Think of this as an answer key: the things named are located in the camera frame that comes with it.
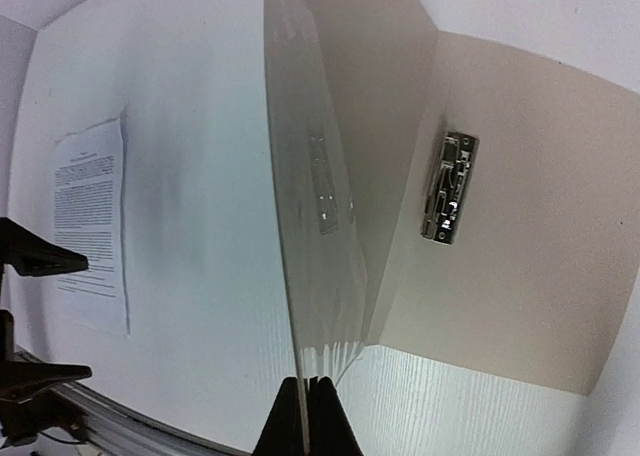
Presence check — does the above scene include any metal folder clip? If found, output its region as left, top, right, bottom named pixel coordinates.
left=421, top=131, right=479, bottom=246

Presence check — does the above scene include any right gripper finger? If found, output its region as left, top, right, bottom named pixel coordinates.
left=253, top=376, right=363, bottom=456

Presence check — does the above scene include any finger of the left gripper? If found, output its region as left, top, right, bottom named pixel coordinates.
left=1, top=217, right=89, bottom=276

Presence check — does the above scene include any printed paper sheet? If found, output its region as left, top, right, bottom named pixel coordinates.
left=49, top=118, right=129, bottom=336

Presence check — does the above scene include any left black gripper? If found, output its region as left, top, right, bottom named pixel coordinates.
left=0, top=263, right=96, bottom=445

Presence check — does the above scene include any beige file folder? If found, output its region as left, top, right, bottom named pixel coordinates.
left=264, top=0, right=639, bottom=395

